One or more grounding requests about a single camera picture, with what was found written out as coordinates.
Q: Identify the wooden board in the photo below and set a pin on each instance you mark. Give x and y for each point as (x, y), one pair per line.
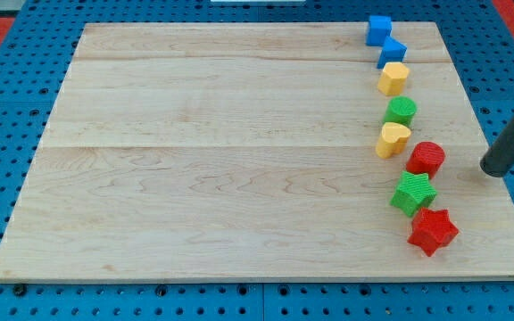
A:
(245, 153)

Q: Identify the yellow heart block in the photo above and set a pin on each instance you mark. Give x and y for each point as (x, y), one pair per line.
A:
(392, 139)

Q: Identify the green cylinder block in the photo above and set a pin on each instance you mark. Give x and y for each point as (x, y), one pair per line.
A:
(401, 110)

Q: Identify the yellow hexagon block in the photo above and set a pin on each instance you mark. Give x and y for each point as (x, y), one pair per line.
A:
(393, 78)

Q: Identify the green star block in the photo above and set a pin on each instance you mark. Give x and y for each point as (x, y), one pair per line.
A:
(412, 192)

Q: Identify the red cylinder block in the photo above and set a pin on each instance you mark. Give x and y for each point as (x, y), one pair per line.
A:
(426, 158)

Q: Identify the blue triangle block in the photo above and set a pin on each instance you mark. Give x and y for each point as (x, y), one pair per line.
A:
(392, 51)

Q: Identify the blue cube block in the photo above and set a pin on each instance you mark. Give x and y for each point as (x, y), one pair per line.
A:
(379, 28)

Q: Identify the red star block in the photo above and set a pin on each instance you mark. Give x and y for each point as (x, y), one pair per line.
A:
(431, 230)

